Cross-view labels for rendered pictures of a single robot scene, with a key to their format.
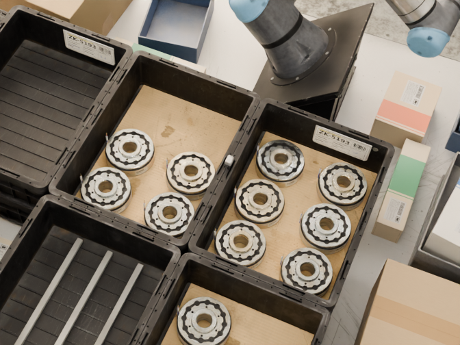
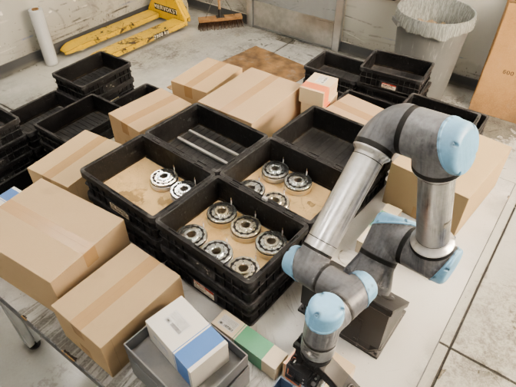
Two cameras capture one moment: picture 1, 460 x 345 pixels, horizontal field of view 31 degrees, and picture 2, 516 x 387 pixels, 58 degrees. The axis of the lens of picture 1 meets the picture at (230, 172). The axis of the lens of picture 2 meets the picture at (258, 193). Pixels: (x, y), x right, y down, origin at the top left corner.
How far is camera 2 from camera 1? 173 cm
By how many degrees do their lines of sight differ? 65
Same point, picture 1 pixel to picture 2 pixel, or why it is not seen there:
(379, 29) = not seen: outside the picture
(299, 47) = (357, 263)
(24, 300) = (228, 144)
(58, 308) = (219, 153)
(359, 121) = not seen: hidden behind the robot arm
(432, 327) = (125, 283)
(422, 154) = (269, 359)
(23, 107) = (339, 154)
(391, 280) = (165, 272)
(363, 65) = (379, 367)
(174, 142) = (302, 205)
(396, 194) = (240, 329)
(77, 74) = not seen: hidden behind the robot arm
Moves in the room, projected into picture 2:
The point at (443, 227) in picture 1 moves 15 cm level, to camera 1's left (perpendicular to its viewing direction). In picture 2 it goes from (181, 303) to (205, 264)
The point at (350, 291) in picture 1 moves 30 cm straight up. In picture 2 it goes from (190, 295) to (180, 233)
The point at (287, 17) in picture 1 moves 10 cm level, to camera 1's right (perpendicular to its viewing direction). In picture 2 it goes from (373, 243) to (365, 269)
